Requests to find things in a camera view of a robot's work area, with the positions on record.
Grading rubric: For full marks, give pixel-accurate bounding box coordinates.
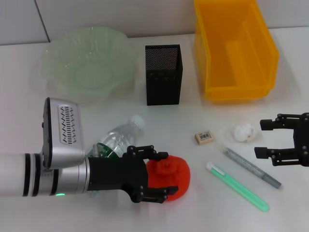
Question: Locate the red-orange toy fruit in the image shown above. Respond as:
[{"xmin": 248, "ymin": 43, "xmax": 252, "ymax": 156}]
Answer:
[{"xmin": 144, "ymin": 155, "xmax": 191, "ymax": 202}]

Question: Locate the white paper ball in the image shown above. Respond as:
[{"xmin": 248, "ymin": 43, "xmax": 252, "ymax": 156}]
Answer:
[{"xmin": 231, "ymin": 123, "xmax": 257, "ymax": 143}]

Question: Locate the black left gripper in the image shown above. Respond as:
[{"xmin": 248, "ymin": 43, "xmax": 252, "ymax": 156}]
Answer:
[{"xmin": 86, "ymin": 145, "xmax": 180, "ymax": 203}]

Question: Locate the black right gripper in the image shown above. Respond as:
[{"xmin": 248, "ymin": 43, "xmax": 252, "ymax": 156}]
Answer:
[{"xmin": 254, "ymin": 112, "xmax": 309, "ymax": 168}]

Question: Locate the clear wavy glass fruit plate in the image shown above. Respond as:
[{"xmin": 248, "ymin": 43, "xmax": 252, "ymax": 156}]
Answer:
[{"xmin": 39, "ymin": 26, "xmax": 140, "ymax": 105}]

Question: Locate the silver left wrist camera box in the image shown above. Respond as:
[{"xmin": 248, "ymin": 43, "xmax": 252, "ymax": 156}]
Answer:
[{"xmin": 40, "ymin": 97, "xmax": 86, "ymax": 170}]

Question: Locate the beige eraser with barcode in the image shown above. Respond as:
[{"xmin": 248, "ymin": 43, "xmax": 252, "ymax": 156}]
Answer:
[{"xmin": 194, "ymin": 130, "xmax": 215, "ymax": 146}]

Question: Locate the yellow plastic bin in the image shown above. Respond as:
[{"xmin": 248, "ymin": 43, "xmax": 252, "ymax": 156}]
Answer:
[{"xmin": 194, "ymin": 0, "xmax": 280, "ymax": 102}]

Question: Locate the silver left wrist cable connector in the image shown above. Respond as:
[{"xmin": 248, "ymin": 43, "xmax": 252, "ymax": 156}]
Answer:
[{"xmin": 92, "ymin": 143, "xmax": 102, "ymax": 158}]

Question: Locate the grey pen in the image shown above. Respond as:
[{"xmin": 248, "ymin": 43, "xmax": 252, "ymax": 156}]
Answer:
[{"xmin": 223, "ymin": 146, "xmax": 282, "ymax": 190}]

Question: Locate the black mesh pen holder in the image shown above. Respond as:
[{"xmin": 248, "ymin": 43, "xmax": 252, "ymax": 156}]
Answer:
[{"xmin": 145, "ymin": 44, "xmax": 184, "ymax": 106}]

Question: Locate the green pen with white cap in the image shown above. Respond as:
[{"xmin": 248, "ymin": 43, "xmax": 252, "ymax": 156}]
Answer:
[{"xmin": 205, "ymin": 161, "xmax": 270, "ymax": 213}]

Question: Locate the clear green-label water bottle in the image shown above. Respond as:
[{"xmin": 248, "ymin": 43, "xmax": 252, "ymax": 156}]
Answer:
[{"xmin": 85, "ymin": 115, "xmax": 146, "ymax": 197}]

